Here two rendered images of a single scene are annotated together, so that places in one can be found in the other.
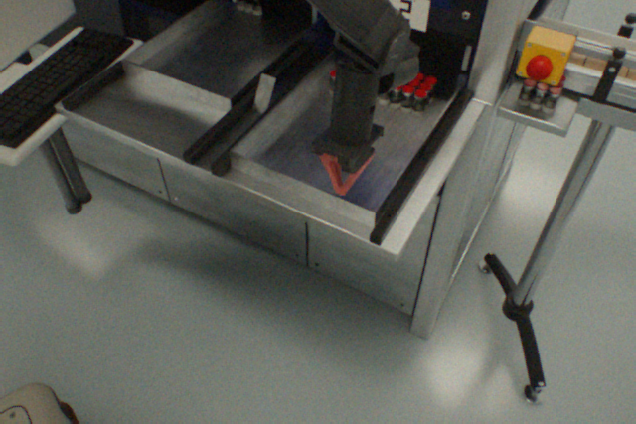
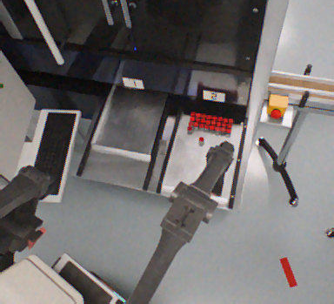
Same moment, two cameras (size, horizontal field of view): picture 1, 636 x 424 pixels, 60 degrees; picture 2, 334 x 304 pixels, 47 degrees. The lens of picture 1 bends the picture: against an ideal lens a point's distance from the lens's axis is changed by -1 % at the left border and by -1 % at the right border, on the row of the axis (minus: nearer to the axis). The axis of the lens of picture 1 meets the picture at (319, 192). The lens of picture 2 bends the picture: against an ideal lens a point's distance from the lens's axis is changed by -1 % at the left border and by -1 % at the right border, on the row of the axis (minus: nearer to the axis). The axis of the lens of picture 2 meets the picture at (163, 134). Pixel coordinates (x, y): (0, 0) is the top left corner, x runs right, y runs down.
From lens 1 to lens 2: 85 cm
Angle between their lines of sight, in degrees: 16
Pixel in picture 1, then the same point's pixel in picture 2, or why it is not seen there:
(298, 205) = not seen: hidden behind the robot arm
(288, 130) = (177, 161)
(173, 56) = (109, 129)
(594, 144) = (302, 114)
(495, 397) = (277, 208)
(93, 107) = (89, 171)
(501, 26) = (257, 100)
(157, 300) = (106, 207)
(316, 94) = (182, 136)
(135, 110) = (108, 167)
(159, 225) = not seen: hidden behind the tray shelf
